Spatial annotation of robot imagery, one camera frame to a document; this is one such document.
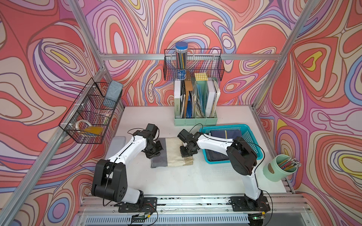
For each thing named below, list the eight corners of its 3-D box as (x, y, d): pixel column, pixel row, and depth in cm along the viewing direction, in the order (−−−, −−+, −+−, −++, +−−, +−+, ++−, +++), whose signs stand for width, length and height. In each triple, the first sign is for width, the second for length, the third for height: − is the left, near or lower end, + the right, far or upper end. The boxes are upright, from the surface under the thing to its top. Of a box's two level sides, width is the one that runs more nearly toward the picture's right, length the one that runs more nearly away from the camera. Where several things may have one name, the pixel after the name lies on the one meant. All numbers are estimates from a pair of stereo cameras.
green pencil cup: (265, 181, 83) (282, 171, 69) (260, 166, 89) (274, 153, 75) (280, 181, 83) (300, 171, 69) (274, 166, 89) (290, 153, 75)
